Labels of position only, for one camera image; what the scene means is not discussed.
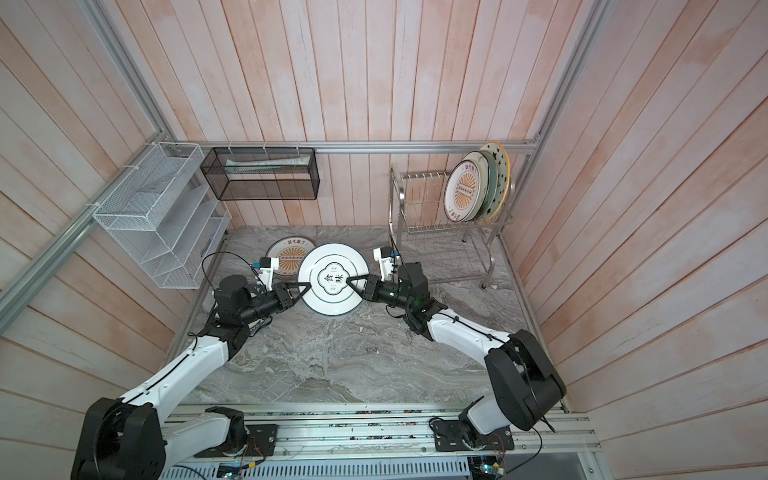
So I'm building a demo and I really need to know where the white plate green clover outline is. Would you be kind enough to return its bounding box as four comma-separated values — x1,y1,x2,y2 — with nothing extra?
297,243,369,316

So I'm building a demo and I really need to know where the mint green flower plate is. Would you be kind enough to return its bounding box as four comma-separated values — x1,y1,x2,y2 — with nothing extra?
482,150,500,220

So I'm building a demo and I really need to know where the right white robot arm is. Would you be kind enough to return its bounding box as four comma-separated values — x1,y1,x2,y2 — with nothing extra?
346,262,567,449

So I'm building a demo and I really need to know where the white star patterned plate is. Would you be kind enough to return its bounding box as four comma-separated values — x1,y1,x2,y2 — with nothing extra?
480,142,511,221

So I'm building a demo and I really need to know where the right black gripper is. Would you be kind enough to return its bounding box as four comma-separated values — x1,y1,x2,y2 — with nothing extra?
348,275,415,314

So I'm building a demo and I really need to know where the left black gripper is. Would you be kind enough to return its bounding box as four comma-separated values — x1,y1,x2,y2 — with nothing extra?
240,281,312,323

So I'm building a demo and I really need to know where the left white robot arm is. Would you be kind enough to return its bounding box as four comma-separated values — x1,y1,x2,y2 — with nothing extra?
71,275,311,479

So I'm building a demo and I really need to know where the black wire mesh basket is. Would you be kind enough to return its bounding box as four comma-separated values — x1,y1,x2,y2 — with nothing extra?
201,146,320,201

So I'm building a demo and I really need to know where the cream plate with red berries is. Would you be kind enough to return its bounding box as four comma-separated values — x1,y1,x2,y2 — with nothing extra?
475,150,497,220

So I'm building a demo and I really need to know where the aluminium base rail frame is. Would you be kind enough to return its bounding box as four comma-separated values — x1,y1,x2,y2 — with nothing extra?
162,403,612,479

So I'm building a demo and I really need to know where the stainless steel dish rack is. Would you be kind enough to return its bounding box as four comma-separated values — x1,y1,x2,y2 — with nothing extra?
388,166,513,289

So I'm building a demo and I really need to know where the small sunburst plate far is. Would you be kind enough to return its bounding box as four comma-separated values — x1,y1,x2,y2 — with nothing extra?
266,236,316,277

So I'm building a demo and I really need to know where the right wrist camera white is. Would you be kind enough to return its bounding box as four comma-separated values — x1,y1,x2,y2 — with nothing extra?
373,246,401,281

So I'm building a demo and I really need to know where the white wire mesh shelf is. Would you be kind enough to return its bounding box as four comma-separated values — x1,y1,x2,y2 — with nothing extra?
94,143,231,290

